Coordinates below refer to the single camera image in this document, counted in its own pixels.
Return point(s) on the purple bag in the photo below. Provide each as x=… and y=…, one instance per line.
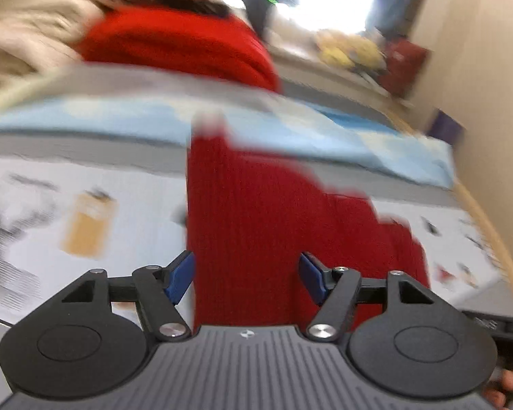
x=446, y=128

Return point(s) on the dark red cushion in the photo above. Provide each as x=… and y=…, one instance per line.
x=404, y=68

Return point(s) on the cream yellow plush toy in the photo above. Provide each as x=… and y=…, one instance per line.
x=331, y=47

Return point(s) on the window sill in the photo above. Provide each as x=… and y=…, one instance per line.
x=325, y=79

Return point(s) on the blue curtain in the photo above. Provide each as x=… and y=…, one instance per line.
x=397, y=0

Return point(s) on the dark red knitted sweater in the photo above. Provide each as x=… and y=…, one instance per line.
x=248, y=222

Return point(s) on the wooden bed frame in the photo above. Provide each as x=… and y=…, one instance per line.
x=491, y=230

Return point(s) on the light blue sheet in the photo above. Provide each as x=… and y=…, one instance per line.
x=111, y=111

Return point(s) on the grey printed bed sheet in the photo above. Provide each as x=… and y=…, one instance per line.
x=132, y=188

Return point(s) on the red folded blanket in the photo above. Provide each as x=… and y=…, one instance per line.
x=175, y=42

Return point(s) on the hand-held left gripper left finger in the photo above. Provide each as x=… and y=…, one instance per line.
x=180, y=278

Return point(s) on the cream folded quilt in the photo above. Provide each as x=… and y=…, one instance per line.
x=21, y=34

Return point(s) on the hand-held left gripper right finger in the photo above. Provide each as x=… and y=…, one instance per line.
x=311, y=279

